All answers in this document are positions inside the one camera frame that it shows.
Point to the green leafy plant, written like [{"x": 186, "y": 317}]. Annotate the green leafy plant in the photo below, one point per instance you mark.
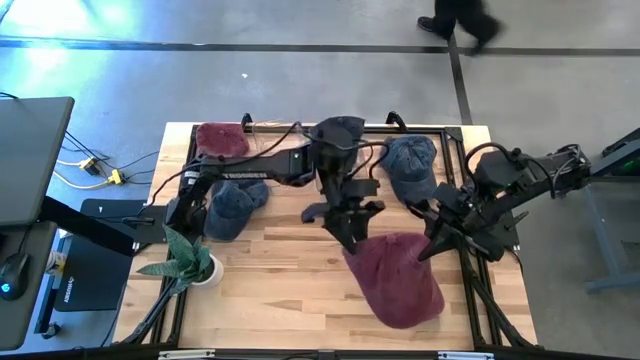
[{"x": 180, "y": 255}]

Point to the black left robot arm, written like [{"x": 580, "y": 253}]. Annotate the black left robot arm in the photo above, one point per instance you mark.
[{"x": 250, "y": 172}]

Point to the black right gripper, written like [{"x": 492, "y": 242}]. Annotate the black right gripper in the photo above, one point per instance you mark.
[{"x": 457, "y": 210}]

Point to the white plant pot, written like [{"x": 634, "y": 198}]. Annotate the white plant pot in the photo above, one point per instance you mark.
[{"x": 216, "y": 274}]

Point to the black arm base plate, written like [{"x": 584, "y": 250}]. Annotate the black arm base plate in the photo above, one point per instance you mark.
[{"x": 512, "y": 235}]

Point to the blue-grey metal table frame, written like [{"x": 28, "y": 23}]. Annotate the blue-grey metal table frame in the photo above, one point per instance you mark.
[{"x": 611, "y": 260}]

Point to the black aluminium rig frame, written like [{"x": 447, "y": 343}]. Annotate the black aluminium rig frame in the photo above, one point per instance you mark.
[{"x": 452, "y": 134}]

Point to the silver bracket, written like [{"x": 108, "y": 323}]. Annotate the silver bracket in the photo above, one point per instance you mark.
[
  {"x": 185, "y": 355},
  {"x": 465, "y": 356}
]

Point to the black diagonal beam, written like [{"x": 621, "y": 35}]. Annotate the black diagonal beam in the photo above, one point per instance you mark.
[{"x": 90, "y": 227}]

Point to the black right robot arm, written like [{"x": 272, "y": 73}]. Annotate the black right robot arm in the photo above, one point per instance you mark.
[{"x": 530, "y": 175}]

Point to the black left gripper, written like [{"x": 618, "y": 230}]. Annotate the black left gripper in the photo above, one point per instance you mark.
[{"x": 350, "y": 200}]

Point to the person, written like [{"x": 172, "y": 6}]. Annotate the person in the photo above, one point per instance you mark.
[{"x": 460, "y": 15}]

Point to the dark grey desk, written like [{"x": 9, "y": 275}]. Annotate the dark grey desk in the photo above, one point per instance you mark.
[{"x": 20, "y": 325}]

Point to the black computer case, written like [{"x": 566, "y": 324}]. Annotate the black computer case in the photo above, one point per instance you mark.
[{"x": 95, "y": 280}]

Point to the blue denim baseball cap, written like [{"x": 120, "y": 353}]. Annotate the blue denim baseball cap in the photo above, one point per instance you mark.
[
  {"x": 230, "y": 215},
  {"x": 359, "y": 124},
  {"x": 410, "y": 160}
]

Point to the clear plastic bin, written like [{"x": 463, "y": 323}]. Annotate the clear plastic bin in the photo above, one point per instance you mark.
[
  {"x": 275, "y": 137},
  {"x": 369, "y": 135}
]

